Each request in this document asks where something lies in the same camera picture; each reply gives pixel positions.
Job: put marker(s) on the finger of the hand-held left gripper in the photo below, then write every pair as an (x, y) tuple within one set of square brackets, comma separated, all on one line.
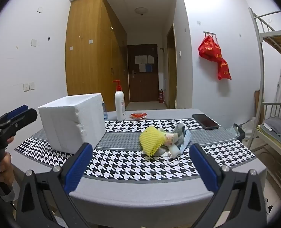
[(27, 117), (18, 110)]

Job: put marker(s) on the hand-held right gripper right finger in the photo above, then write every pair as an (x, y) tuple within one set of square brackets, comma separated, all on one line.
[(202, 163)]

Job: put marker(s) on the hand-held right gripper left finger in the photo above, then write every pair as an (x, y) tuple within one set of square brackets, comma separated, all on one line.
[(79, 166)]

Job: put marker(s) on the blue face mask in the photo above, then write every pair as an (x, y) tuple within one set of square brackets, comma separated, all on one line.
[(186, 139)]

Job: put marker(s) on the white foam tube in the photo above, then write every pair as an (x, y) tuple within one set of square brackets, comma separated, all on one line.
[(173, 150)]

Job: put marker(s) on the small beige pouch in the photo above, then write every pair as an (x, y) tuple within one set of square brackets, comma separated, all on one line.
[(170, 139)]

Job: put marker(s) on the grey sock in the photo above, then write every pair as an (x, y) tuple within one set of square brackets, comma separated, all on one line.
[(178, 129)]

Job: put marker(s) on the white foam box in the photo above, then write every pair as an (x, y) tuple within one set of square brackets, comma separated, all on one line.
[(71, 123)]

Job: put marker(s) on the yellow foam fruit net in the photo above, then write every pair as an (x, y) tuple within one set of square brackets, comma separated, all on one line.
[(151, 140)]

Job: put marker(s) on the person's left hand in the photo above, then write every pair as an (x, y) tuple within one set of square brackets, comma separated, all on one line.
[(7, 171)]

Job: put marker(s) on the black smartphone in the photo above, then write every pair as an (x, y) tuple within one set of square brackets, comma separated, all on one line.
[(205, 121)]

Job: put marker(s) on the houndstooth tablecloth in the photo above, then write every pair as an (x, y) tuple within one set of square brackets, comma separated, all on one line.
[(131, 161)]

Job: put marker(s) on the blue spray bottle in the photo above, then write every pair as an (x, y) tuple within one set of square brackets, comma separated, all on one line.
[(104, 114)]

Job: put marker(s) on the white pump bottle red cap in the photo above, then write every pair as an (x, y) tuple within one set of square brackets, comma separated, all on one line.
[(119, 106)]

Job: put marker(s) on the red snack packet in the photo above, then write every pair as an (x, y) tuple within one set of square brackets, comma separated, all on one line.
[(138, 116)]

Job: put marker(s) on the red fire extinguisher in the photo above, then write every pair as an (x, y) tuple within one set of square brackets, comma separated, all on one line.
[(160, 96)]

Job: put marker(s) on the wooden wardrobe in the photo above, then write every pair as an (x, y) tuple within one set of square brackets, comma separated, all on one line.
[(88, 64)]

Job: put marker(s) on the wooden board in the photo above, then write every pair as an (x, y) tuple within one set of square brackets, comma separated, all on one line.
[(258, 104)]

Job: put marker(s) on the grey cloth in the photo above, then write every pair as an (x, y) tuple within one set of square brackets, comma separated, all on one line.
[(277, 125)]

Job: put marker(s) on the wooden side door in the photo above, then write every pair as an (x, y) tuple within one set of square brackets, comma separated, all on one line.
[(171, 76)]

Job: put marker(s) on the red plastic bag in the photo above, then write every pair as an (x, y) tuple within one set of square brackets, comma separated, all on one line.
[(209, 48), (224, 70)]

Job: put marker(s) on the dark brown door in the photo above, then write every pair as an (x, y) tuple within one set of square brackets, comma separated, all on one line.
[(142, 85)]

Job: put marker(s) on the blue paper notice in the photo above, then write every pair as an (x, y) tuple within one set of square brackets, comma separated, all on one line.
[(149, 67)]

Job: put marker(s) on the wide white paper notice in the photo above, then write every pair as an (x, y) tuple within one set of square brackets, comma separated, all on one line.
[(140, 59)]

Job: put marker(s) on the metal bunk bed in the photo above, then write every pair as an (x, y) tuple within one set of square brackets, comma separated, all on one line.
[(261, 52)]

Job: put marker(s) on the ceiling lamp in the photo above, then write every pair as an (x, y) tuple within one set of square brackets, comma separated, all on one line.
[(140, 10)]

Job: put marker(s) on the white wall socket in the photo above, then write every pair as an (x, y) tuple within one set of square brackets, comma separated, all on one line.
[(26, 87)]

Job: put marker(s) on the metal wall hook rack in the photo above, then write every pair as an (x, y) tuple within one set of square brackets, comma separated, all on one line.
[(210, 32)]

